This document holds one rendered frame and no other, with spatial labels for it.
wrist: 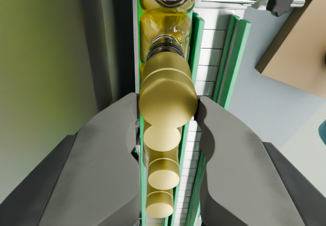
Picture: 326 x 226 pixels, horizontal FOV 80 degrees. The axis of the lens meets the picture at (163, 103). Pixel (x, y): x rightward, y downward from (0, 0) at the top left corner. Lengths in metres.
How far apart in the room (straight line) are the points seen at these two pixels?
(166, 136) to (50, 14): 0.17
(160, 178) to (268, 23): 0.50
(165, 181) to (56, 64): 0.17
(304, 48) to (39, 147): 0.60
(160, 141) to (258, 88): 0.54
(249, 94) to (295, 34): 0.21
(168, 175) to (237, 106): 0.52
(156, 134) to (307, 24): 0.51
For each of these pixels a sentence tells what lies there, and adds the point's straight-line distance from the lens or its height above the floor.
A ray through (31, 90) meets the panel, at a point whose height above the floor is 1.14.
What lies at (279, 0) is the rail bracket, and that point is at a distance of 0.32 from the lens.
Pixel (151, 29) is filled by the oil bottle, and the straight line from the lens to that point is 0.21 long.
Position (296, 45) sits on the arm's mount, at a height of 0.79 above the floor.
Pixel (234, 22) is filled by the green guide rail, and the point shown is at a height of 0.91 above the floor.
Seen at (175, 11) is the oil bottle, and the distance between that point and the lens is 0.21.
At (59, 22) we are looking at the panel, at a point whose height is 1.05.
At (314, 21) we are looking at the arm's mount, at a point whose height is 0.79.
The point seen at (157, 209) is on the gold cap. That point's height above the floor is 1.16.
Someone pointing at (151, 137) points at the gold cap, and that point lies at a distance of 0.17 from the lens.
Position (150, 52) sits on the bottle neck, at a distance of 0.16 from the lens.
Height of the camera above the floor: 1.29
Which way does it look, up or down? 57 degrees down
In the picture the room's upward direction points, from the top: 179 degrees clockwise
